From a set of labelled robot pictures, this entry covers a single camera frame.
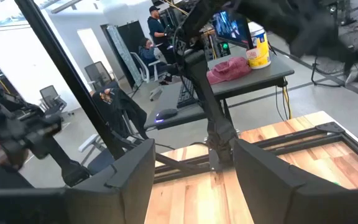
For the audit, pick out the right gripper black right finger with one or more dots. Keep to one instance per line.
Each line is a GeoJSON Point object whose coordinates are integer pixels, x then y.
{"type": "Point", "coordinates": [291, 205]}

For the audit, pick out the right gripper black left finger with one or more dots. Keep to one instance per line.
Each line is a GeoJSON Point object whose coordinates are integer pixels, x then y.
{"type": "Point", "coordinates": [73, 208]}

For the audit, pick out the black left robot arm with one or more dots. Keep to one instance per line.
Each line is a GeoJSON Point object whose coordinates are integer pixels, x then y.
{"type": "Point", "coordinates": [210, 105]}

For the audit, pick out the black floor fan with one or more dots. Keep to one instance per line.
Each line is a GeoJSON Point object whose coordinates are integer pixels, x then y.
{"type": "Point", "coordinates": [356, 43]}

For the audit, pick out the yellow wipes container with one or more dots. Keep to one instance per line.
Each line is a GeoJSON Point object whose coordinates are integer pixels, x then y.
{"type": "Point", "coordinates": [259, 49]}

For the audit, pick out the dark grey computer desk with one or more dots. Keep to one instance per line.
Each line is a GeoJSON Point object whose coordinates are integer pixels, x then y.
{"type": "Point", "coordinates": [253, 79]}

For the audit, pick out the computer monitor with blue screen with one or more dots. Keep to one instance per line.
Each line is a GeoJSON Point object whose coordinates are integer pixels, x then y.
{"type": "Point", "coordinates": [228, 28]}

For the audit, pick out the pink cloth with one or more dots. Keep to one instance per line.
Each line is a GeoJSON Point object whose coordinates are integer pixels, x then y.
{"type": "Point", "coordinates": [228, 70]}

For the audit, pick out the office chair with black jacket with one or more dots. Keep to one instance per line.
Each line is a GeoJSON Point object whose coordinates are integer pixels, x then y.
{"type": "Point", "coordinates": [120, 109]}

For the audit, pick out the black mesh office chair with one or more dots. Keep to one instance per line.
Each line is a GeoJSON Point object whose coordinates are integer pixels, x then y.
{"type": "Point", "coordinates": [51, 98]}
{"type": "Point", "coordinates": [98, 74]}

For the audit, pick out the black computer mouse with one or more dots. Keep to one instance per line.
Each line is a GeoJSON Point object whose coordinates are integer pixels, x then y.
{"type": "Point", "coordinates": [166, 114]}

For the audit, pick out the black keyboard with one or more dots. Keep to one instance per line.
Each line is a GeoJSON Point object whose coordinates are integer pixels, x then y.
{"type": "Point", "coordinates": [185, 93]}

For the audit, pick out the white office chair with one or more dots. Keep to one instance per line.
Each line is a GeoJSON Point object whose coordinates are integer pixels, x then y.
{"type": "Point", "coordinates": [143, 68]}

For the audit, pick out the person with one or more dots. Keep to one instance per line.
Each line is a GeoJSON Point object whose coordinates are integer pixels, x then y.
{"type": "Point", "coordinates": [157, 28]}
{"type": "Point", "coordinates": [149, 54]}

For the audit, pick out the black aluminium table frame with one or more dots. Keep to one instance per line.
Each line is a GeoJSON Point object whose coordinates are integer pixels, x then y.
{"type": "Point", "coordinates": [331, 128]}

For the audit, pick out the black overhead gantry frame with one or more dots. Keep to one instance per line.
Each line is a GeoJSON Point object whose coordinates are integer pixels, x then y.
{"type": "Point", "coordinates": [61, 65]}

